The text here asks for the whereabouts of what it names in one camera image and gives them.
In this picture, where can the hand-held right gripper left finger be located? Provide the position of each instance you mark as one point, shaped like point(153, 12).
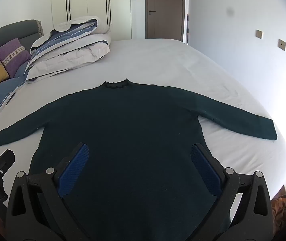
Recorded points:
point(74, 168)

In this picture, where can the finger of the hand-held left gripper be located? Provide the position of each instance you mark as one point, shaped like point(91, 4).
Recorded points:
point(3, 160)

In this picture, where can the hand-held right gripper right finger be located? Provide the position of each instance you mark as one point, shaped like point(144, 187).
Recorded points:
point(205, 170)

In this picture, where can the dark green sweater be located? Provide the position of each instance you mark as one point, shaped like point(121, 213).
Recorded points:
point(132, 130)

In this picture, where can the brown patterned cloth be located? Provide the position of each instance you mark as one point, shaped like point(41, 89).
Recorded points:
point(282, 205)

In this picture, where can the blue pillow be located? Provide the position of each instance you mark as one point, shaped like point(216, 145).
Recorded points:
point(20, 71)

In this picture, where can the purple embroidered pillow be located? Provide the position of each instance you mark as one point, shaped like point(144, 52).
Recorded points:
point(12, 52)

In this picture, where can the folded grey and blue duvet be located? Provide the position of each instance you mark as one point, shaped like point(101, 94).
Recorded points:
point(70, 55)

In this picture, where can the bed with white sheet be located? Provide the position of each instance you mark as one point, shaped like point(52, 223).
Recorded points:
point(158, 60)

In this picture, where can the striped pole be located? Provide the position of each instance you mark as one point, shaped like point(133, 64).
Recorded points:
point(188, 29)

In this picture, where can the white wardrobe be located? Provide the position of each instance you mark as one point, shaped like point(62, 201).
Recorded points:
point(87, 0)

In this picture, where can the brown door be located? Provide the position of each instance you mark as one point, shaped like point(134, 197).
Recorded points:
point(165, 5)

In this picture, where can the wall socket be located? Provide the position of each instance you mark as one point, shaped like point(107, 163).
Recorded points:
point(282, 44)
point(259, 34)

